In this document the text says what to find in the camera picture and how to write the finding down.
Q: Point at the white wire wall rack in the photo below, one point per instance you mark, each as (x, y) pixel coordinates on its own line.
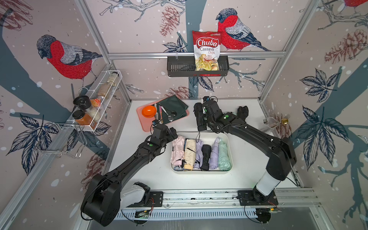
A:
(100, 97)

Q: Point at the pink umbrella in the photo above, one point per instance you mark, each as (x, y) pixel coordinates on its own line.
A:
(177, 155)

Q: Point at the dark green cloth pouch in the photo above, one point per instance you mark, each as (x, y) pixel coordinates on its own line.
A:
(174, 106)

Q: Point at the pink plastic tray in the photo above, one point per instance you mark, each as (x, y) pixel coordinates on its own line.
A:
(146, 123)

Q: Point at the wire hook rack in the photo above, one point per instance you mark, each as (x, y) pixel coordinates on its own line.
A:
(69, 141)

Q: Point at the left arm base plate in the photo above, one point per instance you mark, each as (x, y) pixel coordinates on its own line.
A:
(151, 199)

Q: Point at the mint green umbrella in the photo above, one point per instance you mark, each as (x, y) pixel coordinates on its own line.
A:
(224, 163)

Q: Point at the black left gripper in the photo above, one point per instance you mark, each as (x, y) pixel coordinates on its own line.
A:
(168, 133)

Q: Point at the orange spice jar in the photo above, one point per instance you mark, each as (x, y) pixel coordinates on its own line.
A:
(82, 118)

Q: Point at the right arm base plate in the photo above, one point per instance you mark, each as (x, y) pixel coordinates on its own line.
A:
(253, 199)

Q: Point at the long black umbrella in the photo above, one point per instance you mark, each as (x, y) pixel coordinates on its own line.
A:
(200, 117)

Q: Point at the orange bowl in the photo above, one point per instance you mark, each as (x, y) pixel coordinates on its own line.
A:
(149, 111)

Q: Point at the metal spoon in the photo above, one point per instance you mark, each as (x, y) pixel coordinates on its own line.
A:
(169, 117)

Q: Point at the lavender umbrella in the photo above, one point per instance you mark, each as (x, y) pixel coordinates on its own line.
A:
(214, 159)
(199, 155)

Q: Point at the red cassava chips bag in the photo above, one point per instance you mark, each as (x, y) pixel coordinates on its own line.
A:
(206, 50)

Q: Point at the beige umbrella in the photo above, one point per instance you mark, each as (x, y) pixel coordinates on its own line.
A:
(190, 154)

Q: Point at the clear cutlery holder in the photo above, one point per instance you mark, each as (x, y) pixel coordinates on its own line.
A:
(270, 123)

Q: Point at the cream plastic storage box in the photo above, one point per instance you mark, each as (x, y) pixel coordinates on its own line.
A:
(207, 138)

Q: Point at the blue umbrella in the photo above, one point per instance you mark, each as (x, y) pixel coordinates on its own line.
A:
(178, 168)

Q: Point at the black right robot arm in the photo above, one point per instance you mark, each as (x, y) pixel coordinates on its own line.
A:
(281, 155)

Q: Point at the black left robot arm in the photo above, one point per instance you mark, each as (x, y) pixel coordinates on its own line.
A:
(102, 199)

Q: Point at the black lid jar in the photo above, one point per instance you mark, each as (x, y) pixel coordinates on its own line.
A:
(82, 102)

